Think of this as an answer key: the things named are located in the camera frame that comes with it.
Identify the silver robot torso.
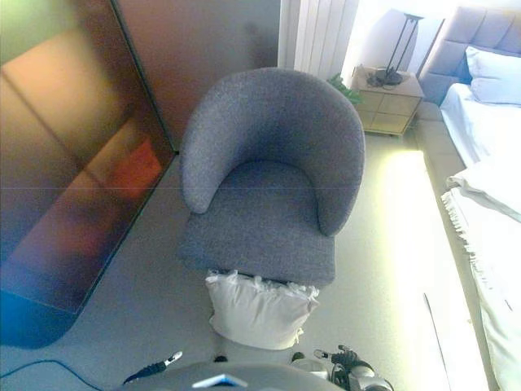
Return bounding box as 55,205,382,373
121,362,339,391

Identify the grey padded headboard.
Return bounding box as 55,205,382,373
418,6,521,107

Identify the brown glossy wardrobe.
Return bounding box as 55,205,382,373
0,0,282,315

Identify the white bed sheet mattress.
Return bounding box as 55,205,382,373
439,82,521,168

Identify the white bed pillow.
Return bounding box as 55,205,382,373
470,77,521,105
464,45,521,82

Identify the white fringed cushion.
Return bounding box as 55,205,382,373
204,267,322,351

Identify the beige wooden nightstand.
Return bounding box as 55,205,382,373
350,67,425,138

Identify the thin dark floor cable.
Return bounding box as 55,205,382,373
0,358,127,386

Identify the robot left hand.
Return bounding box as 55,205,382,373
123,350,183,386

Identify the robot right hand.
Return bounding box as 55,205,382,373
313,344,368,380

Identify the grey upholstered armchair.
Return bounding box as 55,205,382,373
175,67,366,289

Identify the beige upholstered bed base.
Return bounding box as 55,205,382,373
414,101,506,391

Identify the green potted plant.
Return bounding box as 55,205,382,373
327,73,362,105

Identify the robot right leg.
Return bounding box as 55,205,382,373
290,351,326,374

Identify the black table lamp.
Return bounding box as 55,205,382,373
367,10,424,87

